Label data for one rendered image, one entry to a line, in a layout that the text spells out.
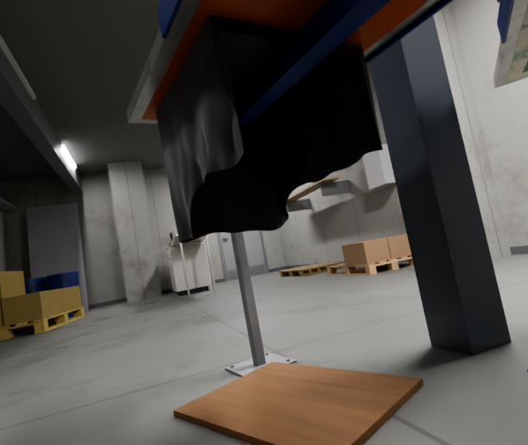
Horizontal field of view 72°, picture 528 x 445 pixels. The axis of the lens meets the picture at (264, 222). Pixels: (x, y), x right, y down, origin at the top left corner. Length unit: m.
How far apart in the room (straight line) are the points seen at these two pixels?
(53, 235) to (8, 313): 3.22
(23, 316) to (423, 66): 5.10
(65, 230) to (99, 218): 0.79
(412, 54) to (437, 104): 0.20
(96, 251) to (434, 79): 8.03
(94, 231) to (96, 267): 0.78
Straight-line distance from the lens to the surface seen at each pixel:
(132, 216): 8.15
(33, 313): 5.48
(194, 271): 6.77
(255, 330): 1.54
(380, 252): 4.49
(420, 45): 1.54
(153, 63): 1.02
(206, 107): 0.87
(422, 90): 1.46
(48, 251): 8.46
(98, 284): 8.79
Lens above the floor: 0.44
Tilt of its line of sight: 5 degrees up
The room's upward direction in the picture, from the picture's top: 10 degrees counter-clockwise
